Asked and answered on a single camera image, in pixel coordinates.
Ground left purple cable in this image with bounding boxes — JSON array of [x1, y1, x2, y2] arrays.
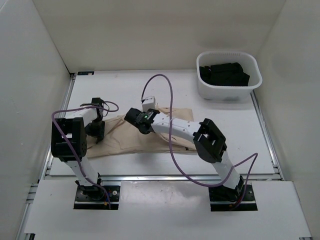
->
[[51, 100, 120, 208]]

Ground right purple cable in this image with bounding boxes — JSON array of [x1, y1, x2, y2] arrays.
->
[[141, 74, 259, 208]]

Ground blue corner label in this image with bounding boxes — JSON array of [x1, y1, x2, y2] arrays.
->
[[77, 71, 95, 76]]

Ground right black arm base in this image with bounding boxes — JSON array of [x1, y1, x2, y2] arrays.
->
[[208, 184, 258, 212]]

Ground beige trousers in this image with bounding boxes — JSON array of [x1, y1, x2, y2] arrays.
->
[[86, 108, 196, 158]]

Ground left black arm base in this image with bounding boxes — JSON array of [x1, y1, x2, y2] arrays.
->
[[73, 185, 121, 211]]

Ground white plastic basket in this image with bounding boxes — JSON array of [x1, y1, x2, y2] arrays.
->
[[196, 50, 263, 101]]

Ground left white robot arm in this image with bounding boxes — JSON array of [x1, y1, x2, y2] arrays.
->
[[51, 97, 105, 200]]

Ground black trousers in basket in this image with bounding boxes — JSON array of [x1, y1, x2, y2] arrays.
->
[[199, 62, 250, 87]]

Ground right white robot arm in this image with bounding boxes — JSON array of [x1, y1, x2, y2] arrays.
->
[[124, 108, 244, 200]]

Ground purple cable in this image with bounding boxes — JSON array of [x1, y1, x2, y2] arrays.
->
[[141, 74, 259, 208], [51, 100, 120, 208]]

